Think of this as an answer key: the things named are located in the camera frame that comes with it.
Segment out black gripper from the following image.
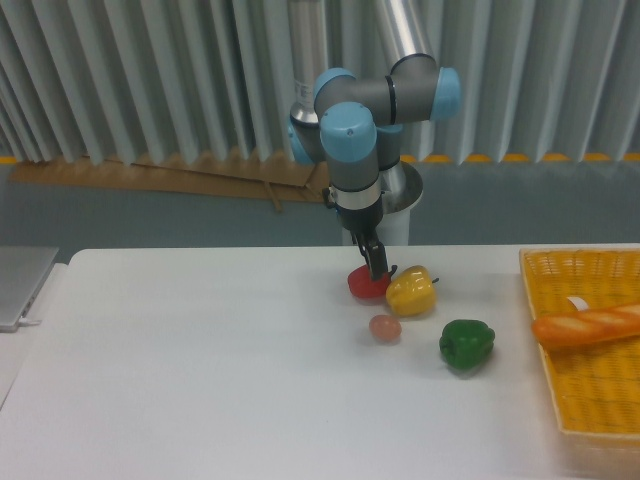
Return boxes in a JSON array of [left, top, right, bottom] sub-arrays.
[[336, 202, 388, 280]]

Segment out red bell pepper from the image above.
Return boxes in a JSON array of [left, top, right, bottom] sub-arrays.
[[347, 265, 397, 299]]

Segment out yellow bell pepper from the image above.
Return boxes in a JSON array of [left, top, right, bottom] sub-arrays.
[[386, 265, 437, 317]]

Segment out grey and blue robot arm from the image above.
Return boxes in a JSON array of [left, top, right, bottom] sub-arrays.
[[287, 1, 462, 281]]

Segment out yellow woven basket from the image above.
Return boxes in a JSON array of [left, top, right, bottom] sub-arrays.
[[519, 248, 639, 442]]

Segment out brown egg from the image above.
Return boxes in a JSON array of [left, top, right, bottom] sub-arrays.
[[369, 315, 402, 342]]

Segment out green bell pepper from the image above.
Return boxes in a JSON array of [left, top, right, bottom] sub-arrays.
[[439, 319, 495, 371]]

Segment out brown cardboard sheet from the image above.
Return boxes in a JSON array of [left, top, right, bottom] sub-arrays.
[[10, 148, 328, 212]]

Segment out white paper tag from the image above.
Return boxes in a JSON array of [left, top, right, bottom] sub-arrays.
[[567, 296, 590, 311]]

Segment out baguette bread loaf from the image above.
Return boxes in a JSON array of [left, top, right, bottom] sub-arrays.
[[531, 303, 639, 349]]

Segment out silver laptop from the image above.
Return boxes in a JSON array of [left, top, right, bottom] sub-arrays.
[[1, 246, 59, 333]]

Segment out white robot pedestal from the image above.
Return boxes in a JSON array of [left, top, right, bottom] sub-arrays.
[[329, 156, 423, 246]]

